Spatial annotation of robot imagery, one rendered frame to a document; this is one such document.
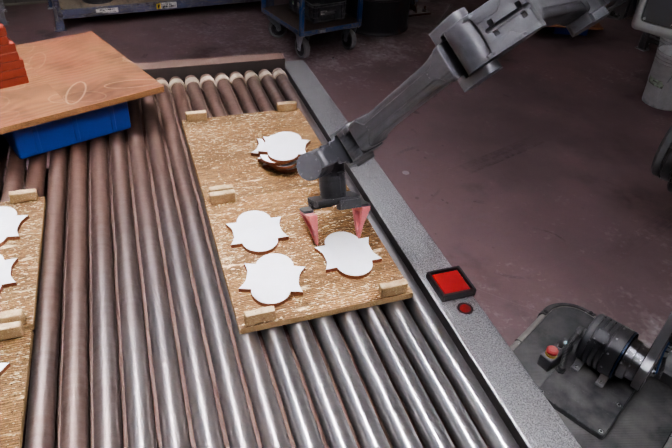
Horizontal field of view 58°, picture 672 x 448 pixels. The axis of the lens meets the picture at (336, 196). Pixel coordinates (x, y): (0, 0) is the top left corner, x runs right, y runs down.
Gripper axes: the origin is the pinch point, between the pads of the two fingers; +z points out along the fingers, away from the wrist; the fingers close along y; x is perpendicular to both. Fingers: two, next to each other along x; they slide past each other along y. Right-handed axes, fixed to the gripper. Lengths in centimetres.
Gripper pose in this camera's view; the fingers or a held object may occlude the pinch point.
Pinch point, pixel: (337, 237)
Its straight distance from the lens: 131.1
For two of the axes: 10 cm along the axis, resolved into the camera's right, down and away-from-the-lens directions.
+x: -3.2, -1.5, 9.3
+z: 0.9, 9.8, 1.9
